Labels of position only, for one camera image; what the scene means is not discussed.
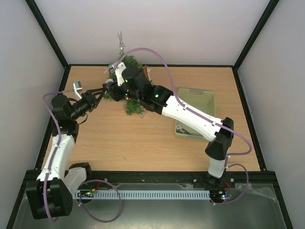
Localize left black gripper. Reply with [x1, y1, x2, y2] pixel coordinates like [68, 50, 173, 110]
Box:
[70, 89, 103, 121]

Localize small green christmas tree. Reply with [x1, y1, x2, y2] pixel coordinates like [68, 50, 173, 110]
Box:
[105, 53, 152, 115]

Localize brown round doll ornament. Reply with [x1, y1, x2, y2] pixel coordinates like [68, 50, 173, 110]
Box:
[143, 65, 152, 82]

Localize silver star ornament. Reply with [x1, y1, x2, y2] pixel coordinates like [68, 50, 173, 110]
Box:
[118, 32, 125, 55]

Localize green perforated plastic basket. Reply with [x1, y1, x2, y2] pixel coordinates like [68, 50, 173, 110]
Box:
[174, 88, 216, 142]

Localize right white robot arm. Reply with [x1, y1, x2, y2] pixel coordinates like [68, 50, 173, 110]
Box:
[103, 63, 234, 187]

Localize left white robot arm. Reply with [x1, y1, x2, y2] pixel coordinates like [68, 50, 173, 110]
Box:
[26, 88, 105, 222]

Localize silver word ornament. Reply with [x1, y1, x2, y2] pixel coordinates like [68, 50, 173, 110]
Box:
[176, 125, 189, 135]

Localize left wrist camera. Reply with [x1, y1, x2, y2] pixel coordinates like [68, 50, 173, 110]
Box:
[73, 81, 82, 101]

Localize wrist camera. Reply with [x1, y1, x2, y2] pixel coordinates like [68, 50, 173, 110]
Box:
[73, 81, 82, 101]
[109, 62, 126, 86]

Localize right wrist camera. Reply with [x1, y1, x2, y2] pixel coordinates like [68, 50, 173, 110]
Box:
[109, 62, 126, 86]

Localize purple cable loop front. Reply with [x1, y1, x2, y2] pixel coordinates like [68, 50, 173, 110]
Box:
[77, 179, 122, 223]

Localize black aluminium front rail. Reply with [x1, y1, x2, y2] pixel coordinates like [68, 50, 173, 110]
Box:
[23, 170, 275, 185]

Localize white slotted cable duct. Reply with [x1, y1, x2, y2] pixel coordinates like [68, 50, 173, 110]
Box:
[73, 190, 210, 200]

